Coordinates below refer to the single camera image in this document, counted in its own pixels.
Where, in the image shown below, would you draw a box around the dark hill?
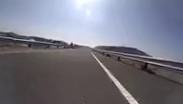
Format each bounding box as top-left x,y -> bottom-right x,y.
93,42 -> 153,57

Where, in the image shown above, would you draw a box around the grey asphalt road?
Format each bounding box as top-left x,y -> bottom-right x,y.
0,36 -> 183,104

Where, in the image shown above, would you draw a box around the metal guardrail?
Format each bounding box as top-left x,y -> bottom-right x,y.
0,35 -> 68,56
91,48 -> 183,75

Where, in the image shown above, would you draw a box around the low distant hills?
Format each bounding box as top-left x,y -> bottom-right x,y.
0,30 -> 70,46

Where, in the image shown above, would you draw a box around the faint white painted line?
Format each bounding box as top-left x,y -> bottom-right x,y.
0,40 -> 71,67

